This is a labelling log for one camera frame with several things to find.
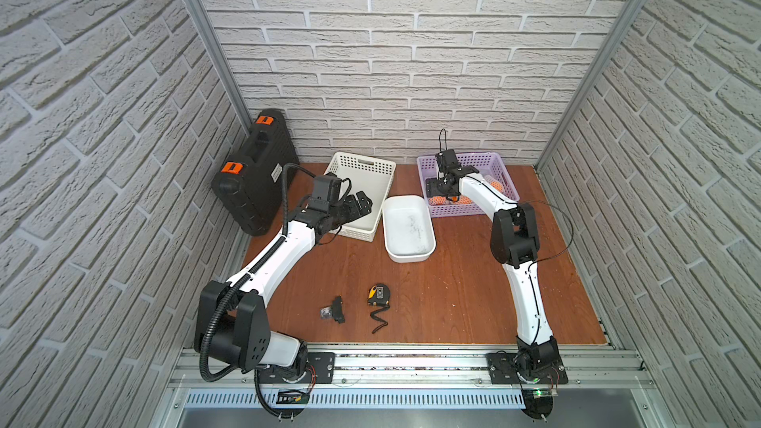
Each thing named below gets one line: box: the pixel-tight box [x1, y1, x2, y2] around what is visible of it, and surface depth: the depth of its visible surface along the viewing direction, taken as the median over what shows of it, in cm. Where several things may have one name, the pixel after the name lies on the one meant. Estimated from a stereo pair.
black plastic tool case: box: [211, 108, 300, 237], surface depth 87 cm
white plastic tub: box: [381, 194, 437, 264], surface depth 102 cm
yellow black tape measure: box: [366, 283, 391, 317], surface depth 85 cm
